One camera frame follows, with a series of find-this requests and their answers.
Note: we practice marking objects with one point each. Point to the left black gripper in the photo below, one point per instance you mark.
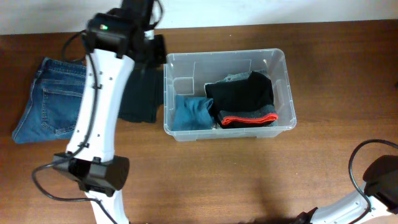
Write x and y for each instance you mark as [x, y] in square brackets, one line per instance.
[161, 58]

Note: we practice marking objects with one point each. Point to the black cloth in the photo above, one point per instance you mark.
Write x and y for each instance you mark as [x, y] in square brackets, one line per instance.
[143, 94]

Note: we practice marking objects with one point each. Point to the small teal blue cloth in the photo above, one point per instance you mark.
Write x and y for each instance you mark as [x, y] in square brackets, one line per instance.
[192, 113]

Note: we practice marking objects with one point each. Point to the light blue denim shorts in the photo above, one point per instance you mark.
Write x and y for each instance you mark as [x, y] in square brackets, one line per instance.
[236, 76]

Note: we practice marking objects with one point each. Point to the black shorts red waistband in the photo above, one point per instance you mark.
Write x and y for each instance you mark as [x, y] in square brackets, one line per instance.
[242, 99]

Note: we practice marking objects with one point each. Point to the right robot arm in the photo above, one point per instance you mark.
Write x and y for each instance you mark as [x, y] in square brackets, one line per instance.
[380, 187]

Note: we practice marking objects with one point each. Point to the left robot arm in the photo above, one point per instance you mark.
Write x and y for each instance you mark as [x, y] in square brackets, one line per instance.
[115, 41]

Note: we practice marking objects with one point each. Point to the dark blue folded jeans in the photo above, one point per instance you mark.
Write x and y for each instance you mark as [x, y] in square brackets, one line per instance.
[54, 101]

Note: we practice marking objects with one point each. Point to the clear plastic storage bin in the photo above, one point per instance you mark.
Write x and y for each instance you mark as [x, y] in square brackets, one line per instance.
[186, 74]

